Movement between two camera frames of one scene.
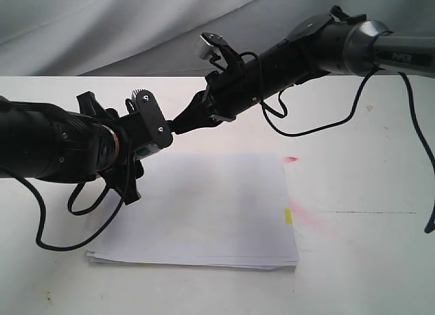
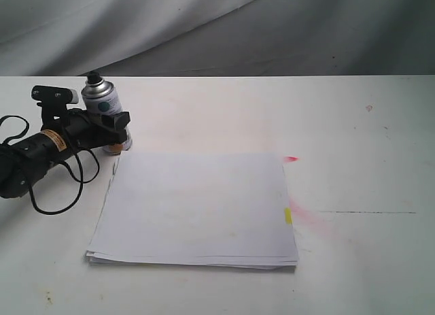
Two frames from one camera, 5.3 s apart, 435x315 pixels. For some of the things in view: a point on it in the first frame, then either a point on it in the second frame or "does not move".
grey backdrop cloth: (155, 32) does not move
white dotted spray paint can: (148, 127) to (101, 98)
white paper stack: (228, 211) does not move
